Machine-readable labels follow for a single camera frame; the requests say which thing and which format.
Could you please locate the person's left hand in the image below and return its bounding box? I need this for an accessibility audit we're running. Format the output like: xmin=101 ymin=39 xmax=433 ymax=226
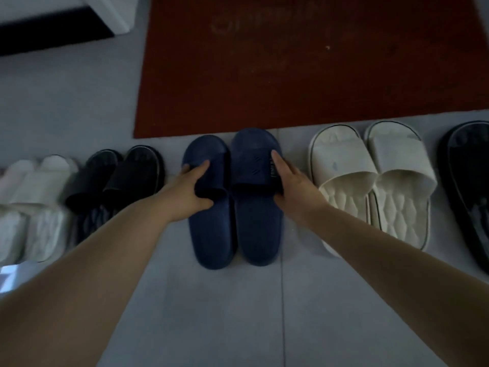
xmin=154 ymin=160 xmax=214 ymax=223

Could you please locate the person's right hand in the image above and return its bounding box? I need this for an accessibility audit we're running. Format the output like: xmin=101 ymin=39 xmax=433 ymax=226
xmin=270 ymin=150 xmax=331 ymax=228

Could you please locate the navy blue slipper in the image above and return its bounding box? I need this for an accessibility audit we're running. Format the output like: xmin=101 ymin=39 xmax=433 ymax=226
xmin=230 ymin=128 xmax=285 ymax=267
xmin=181 ymin=135 xmax=238 ymax=270

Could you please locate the person's right forearm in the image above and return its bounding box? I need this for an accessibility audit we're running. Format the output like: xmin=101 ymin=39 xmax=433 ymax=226
xmin=306 ymin=204 xmax=489 ymax=367

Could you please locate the person's left forearm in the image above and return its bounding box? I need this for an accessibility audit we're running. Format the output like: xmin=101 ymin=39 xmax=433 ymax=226
xmin=0 ymin=192 xmax=179 ymax=367

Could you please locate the cream white slipper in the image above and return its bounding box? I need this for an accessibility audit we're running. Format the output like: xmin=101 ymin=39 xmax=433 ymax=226
xmin=308 ymin=124 xmax=379 ymax=259
xmin=364 ymin=119 xmax=438 ymax=251

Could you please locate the black slipper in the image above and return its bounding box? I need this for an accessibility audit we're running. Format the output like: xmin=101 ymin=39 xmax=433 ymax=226
xmin=76 ymin=145 xmax=166 ymax=247
xmin=437 ymin=120 xmax=489 ymax=276
xmin=64 ymin=149 xmax=124 ymax=247

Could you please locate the red doormat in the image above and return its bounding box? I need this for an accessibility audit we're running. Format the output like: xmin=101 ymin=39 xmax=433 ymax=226
xmin=133 ymin=0 xmax=489 ymax=139

